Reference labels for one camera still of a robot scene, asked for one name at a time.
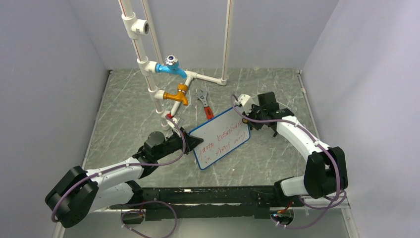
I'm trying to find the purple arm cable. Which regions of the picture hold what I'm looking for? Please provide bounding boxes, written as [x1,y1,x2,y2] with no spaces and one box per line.
[51,115,187,223]
[230,94,347,230]

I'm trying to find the red handled adjustable wrench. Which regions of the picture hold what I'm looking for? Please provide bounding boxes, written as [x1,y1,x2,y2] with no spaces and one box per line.
[196,89,214,120]

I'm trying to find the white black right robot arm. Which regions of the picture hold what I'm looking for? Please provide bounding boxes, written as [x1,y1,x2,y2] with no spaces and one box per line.
[239,92,348,206]

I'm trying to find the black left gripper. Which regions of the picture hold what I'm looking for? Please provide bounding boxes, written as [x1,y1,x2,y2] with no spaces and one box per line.
[155,127,204,161]

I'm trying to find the white PVC pipe frame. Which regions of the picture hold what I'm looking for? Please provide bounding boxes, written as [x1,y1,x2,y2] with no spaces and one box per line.
[118,0,234,130]

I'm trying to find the blue framed whiteboard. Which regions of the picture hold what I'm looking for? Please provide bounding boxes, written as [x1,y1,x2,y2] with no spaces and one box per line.
[189,106,251,170]

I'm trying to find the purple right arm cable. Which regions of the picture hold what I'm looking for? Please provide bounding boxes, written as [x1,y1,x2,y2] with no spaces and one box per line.
[230,94,347,230]

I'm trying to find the black whiteboard stand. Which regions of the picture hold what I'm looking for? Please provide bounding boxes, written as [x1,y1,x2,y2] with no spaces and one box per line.
[268,102,294,137]

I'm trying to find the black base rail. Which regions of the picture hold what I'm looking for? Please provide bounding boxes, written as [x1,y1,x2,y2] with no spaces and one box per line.
[110,185,303,221]

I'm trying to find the blue faucet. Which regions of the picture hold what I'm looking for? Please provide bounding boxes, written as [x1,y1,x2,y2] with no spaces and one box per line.
[155,55,187,79]

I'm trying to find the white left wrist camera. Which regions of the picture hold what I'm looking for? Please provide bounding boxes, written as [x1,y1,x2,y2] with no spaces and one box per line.
[165,113,184,132]

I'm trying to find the orange faucet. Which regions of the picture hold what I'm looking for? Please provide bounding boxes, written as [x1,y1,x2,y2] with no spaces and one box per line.
[163,83,189,106]

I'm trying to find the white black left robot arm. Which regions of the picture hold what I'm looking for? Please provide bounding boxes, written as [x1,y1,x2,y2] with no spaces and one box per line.
[45,128,204,228]

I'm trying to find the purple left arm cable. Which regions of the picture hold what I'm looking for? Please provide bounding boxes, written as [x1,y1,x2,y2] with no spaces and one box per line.
[51,115,187,223]

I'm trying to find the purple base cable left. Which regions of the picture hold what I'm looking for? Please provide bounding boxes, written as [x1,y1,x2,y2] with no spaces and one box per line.
[120,200,178,238]

